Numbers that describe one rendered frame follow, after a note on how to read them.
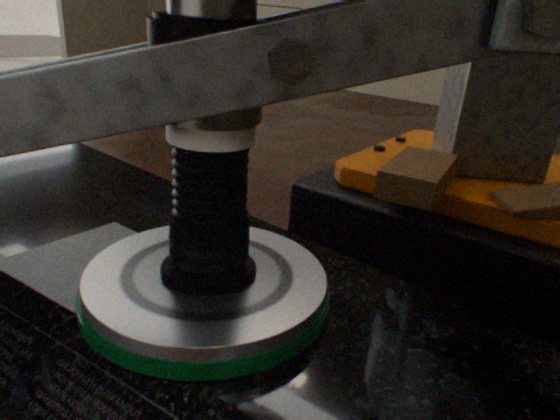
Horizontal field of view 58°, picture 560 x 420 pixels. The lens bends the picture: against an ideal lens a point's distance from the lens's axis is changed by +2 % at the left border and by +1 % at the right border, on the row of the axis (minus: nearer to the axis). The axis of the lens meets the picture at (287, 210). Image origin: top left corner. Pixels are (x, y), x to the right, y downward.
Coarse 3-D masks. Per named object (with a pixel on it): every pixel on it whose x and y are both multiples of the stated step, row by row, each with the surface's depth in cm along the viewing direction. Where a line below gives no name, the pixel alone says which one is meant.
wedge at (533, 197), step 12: (492, 192) 90; (504, 192) 89; (516, 192) 88; (528, 192) 88; (540, 192) 87; (552, 192) 86; (504, 204) 85; (516, 204) 84; (528, 204) 83; (540, 204) 83; (552, 204) 82; (516, 216) 82; (528, 216) 82; (540, 216) 82; (552, 216) 82
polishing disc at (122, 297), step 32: (96, 256) 46; (128, 256) 46; (160, 256) 47; (256, 256) 48; (288, 256) 48; (96, 288) 41; (128, 288) 41; (160, 288) 42; (256, 288) 43; (288, 288) 43; (320, 288) 43; (96, 320) 37; (128, 320) 37; (160, 320) 38; (192, 320) 38; (224, 320) 38; (256, 320) 38; (288, 320) 39; (160, 352) 35; (192, 352) 35; (224, 352) 35; (256, 352) 36
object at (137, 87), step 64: (384, 0) 31; (448, 0) 31; (64, 64) 32; (128, 64) 32; (192, 64) 32; (256, 64) 32; (320, 64) 32; (384, 64) 32; (448, 64) 32; (0, 128) 33; (64, 128) 33; (128, 128) 33
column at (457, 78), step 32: (480, 64) 92; (512, 64) 92; (544, 64) 91; (448, 96) 105; (480, 96) 94; (512, 96) 94; (544, 96) 93; (448, 128) 102; (480, 128) 96; (512, 128) 96; (544, 128) 95; (480, 160) 99; (512, 160) 98; (544, 160) 98
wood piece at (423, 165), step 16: (400, 160) 90; (416, 160) 91; (432, 160) 91; (448, 160) 92; (384, 176) 83; (400, 176) 82; (416, 176) 82; (432, 176) 82; (448, 176) 90; (384, 192) 84; (400, 192) 83; (416, 192) 81; (432, 192) 80; (432, 208) 82
